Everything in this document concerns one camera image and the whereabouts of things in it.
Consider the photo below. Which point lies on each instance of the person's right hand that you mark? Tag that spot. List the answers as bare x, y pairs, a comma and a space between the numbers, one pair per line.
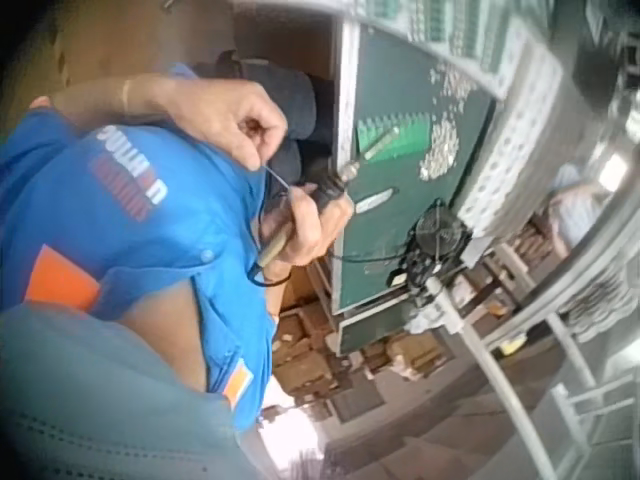
305, 230

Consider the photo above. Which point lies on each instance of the person's left hand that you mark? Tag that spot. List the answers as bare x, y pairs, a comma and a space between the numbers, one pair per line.
235, 115

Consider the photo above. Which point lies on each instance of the person's right fingers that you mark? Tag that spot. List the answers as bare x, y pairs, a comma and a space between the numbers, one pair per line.
325, 215

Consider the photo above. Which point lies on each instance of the grey oval metal tool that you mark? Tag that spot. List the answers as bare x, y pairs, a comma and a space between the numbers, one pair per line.
376, 199

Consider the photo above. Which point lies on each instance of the green table mat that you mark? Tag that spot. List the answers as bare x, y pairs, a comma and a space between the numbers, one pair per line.
395, 235

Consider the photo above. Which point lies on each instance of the grey metal rod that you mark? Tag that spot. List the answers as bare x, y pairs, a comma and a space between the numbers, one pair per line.
382, 143

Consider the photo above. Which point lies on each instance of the small black fan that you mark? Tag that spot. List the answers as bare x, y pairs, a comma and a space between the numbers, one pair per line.
440, 230

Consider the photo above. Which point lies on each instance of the green toothed part holder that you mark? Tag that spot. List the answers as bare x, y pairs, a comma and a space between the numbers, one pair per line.
412, 137

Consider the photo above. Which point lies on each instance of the heap of brown cartons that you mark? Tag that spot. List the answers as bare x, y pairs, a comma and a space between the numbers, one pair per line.
310, 350

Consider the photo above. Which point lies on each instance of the white plastic pipe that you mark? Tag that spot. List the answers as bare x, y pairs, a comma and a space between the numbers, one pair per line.
480, 350

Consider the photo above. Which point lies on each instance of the white metal rack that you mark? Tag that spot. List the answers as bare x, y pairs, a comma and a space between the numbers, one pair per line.
575, 360

